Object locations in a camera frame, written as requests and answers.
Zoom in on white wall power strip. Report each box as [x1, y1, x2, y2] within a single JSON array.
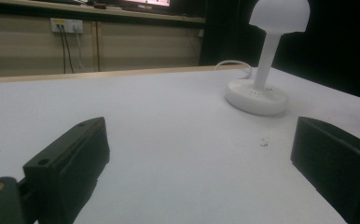
[[49, 17, 85, 35]]

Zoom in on dark curtain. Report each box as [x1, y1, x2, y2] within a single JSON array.
[[199, 0, 360, 103]]

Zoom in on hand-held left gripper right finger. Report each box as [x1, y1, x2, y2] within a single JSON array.
[[290, 116, 360, 224]]

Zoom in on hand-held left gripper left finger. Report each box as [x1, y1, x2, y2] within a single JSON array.
[[22, 117, 111, 224]]

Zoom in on white lamp cable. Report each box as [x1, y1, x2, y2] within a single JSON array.
[[214, 60, 253, 80]]

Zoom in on wooden shelf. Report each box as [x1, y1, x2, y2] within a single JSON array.
[[0, 0, 206, 24]]

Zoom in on black power cable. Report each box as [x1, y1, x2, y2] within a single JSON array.
[[56, 24, 67, 75], [61, 25, 76, 74]]

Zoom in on white power cable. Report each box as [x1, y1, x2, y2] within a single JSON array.
[[73, 25, 89, 73]]

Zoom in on white mushroom table lamp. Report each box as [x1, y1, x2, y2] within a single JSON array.
[[224, 0, 312, 117]]

